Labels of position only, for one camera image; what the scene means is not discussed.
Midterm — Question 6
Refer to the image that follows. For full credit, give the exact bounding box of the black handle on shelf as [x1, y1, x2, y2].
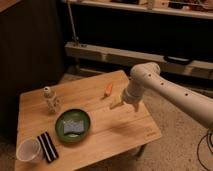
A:
[163, 56, 193, 65]

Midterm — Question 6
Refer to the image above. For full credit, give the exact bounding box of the orange pepper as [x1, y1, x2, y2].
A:
[104, 83, 113, 97]

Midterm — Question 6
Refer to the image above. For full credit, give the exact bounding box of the wooden shelf unit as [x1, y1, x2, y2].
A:
[66, 0, 213, 80]

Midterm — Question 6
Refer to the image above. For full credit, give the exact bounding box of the black cable on floor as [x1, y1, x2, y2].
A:
[196, 128, 213, 171]

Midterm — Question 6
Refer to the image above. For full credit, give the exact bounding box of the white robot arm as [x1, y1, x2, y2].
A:
[110, 62, 213, 132]

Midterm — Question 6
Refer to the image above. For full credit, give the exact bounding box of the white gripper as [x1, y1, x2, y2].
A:
[110, 88, 142, 112]

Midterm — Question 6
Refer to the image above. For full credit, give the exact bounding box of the blue grey sponge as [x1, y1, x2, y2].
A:
[63, 120, 85, 135]

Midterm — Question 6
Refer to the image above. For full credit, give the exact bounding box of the clear plastic cup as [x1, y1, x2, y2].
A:
[16, 138, 43, 163]

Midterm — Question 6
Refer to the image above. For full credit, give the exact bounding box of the green round plate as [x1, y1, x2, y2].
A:
[55, 109, 91, 143]

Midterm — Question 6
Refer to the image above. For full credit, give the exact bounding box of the metal stand pole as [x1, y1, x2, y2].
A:
[66, 0, 79, 46]

